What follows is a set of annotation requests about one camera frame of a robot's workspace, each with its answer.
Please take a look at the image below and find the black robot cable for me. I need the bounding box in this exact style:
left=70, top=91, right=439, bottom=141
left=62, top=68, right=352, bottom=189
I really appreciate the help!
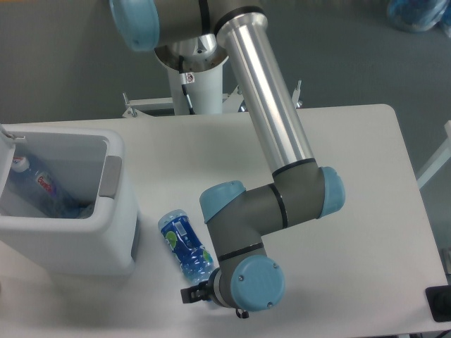
left=178, top=55, right=196, bottom=115

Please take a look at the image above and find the blue plastic bag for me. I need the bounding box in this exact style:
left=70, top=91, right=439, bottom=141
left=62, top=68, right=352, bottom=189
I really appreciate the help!
left=386, top=1, right=450, bottom=33

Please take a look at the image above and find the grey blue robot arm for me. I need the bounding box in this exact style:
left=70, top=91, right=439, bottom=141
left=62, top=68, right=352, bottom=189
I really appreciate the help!
left=110, top=1, right=345, bottom=318

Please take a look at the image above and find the white trash can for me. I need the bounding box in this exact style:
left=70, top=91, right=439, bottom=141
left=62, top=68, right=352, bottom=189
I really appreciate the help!
left=1, top=125, right=139, bottom=275

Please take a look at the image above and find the white pedestal base frame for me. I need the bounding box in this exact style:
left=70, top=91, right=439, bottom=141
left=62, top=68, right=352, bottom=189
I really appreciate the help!
left=121, top=86, right=248, bottom=118

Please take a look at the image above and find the clear bottle in trash can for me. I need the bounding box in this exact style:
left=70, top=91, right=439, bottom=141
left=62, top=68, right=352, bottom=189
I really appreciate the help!
left=10, top=155, right=79, bottom=218

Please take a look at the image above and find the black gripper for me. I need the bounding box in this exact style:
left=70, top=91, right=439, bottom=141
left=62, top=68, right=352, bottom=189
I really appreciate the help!
left=180, top=268, right=249, bottom=319

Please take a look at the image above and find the blue label plastic bottle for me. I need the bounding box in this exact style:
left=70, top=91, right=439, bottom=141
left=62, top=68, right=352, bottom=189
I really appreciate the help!
left=158, top=209, right=215, bottom=285

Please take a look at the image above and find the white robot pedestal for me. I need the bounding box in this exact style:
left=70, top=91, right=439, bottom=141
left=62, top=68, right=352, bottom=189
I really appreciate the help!
left=167, top=65, right=223, bottom=115

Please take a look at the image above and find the white frame bar right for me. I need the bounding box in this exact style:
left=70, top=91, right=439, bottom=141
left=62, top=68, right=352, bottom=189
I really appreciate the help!
left=416, top=121, right=450, bottom=189

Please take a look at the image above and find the black device at table edge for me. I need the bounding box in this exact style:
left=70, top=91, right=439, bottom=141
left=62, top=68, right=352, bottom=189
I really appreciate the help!
left=425, top=285, right=450, bottom=323

